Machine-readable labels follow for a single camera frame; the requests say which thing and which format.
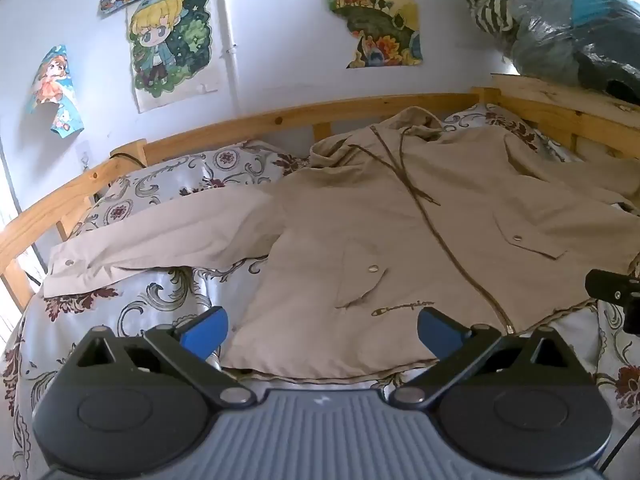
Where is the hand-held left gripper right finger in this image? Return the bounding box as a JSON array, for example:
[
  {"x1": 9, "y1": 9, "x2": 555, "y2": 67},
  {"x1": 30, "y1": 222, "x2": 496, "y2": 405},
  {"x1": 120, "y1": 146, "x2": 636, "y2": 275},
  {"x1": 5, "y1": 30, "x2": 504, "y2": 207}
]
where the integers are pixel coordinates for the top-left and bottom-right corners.
[{"x1": 390, "y1": 306, "x2": 581, "y2": 407}]

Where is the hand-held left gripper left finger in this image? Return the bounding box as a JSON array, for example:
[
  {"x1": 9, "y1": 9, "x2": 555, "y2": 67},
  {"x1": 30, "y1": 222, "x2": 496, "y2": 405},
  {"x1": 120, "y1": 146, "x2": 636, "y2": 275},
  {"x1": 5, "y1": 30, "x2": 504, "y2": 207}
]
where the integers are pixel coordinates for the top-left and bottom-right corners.
[{"x1": 72, "y1": 306, "x2": 258, "y2": 408}]

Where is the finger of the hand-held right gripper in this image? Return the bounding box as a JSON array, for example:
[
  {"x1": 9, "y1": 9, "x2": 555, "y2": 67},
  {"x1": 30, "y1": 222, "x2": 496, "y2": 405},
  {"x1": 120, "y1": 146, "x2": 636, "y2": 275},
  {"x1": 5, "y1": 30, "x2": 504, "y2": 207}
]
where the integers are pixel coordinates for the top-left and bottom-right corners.
[{"x1": 585, "y1": 269, "x2": 640, "y2": 333}]

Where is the beige zip jacket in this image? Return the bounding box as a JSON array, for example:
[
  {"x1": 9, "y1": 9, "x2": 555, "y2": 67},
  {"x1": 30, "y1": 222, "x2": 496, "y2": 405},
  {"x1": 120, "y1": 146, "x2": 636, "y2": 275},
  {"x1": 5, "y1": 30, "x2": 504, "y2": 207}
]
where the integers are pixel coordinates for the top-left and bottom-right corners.
[{"x1": 42, "y1": 106, "x2": 640, "y2": 380}]

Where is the clear plastic bag of clothes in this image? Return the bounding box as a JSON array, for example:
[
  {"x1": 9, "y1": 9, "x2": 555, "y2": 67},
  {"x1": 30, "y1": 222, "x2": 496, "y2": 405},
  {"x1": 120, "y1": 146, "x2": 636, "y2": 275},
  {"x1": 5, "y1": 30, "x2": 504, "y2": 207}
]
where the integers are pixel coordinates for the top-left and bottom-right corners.
[{"x1": 507, "y1": 0, "x2": 640, "y2": 107}]

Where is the floral bed sheet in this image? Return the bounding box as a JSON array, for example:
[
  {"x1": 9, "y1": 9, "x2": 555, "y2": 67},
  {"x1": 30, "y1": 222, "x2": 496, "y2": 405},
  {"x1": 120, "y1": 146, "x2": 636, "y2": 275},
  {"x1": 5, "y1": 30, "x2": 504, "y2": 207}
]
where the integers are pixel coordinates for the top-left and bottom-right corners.
[{"x1": 0, "y1": 102, "x2": 640, "y2": 480}]

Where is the wooden plank shelf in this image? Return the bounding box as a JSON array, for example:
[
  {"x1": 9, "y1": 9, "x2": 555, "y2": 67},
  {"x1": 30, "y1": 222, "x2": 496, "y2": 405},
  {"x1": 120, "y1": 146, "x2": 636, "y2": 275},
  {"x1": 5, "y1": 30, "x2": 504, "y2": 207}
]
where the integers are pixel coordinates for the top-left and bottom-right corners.
[{"x1": 491, "y1": 73, "x2": 640, "y2": 161}]

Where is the striped cloth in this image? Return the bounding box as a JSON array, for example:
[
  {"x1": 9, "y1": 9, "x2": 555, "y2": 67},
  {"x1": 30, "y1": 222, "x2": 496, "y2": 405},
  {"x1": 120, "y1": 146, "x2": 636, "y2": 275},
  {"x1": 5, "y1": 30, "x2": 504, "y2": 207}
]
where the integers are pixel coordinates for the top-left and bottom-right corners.
[{"x1": 465, "y1": 0, "x2": 522, "y2": 37}]

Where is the black cable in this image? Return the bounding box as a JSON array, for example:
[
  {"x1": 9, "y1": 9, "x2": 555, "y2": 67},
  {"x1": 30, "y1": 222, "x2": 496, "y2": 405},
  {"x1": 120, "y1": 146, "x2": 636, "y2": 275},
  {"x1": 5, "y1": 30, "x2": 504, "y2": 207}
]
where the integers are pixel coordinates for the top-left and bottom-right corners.
[{"x1": 601, "y1": 422, "x2": 640, "y2": 480}]

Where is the wooden bed frame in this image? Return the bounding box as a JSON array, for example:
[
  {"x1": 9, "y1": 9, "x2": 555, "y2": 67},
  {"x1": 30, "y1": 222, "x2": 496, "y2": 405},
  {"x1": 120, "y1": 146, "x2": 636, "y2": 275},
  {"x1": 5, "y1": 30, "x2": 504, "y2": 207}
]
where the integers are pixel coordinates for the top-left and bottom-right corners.
[{"x1": 0, "y1": 86, "x2": 640, "y2": 311}]

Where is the white wall pipe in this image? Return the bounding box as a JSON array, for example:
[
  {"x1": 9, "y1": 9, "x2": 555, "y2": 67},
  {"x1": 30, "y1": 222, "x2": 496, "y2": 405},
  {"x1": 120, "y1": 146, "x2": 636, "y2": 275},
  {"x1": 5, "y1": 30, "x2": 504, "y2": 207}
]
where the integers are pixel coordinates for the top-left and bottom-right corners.
[{"x1": 212, "y1": 0, "x2": 242, "y2": 107}]

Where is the small torn cartoon wall poster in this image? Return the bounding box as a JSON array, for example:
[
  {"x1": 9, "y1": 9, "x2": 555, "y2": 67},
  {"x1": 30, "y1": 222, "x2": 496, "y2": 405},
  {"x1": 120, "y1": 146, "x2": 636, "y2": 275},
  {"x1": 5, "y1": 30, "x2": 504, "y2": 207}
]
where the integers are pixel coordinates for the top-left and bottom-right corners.
[{"x1": 27, "y1": 45, "x2": 84, "y2": 137}]

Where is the blond cartoon figure wall poster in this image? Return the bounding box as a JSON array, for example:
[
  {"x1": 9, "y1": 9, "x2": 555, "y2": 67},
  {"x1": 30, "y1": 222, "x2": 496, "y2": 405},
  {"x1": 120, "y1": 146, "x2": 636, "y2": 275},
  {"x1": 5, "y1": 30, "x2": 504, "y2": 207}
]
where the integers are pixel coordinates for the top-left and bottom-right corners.
[{"x1": 125, "y1": 0, "x2": 222, "y2": 114}]

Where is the landscape wall poster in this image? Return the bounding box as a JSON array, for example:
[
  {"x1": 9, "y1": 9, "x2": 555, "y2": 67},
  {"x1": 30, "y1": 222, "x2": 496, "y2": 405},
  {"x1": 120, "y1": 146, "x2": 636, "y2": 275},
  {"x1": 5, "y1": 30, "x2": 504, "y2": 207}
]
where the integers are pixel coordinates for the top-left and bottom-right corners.
[{"x1": 320, "y1": 0, "x2": 425, "y2": 69}]

